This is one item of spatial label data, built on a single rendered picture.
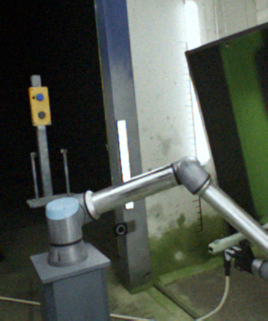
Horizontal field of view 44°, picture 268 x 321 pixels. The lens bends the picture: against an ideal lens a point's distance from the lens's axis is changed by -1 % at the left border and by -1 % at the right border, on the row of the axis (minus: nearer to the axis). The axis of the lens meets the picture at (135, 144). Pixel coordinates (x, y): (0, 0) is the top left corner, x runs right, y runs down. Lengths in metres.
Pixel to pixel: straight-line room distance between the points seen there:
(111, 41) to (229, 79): 0.85
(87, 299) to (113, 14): 1.82
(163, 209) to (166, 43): 1.26
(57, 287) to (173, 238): 1.34
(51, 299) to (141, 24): 1.90
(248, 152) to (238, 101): 0.35
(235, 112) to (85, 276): 1.38
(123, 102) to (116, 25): 0.54
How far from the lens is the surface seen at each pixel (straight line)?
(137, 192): 1.61
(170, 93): 2.59
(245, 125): 2.32
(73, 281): 1.56
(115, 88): 2.38
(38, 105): 2.37
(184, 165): 1.49
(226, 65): 2.27
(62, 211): 1.53
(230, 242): 1.94
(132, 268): 2.58
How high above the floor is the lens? 1.23
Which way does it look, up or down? 3 degrees down
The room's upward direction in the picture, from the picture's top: 5 degrees counter-clockwise
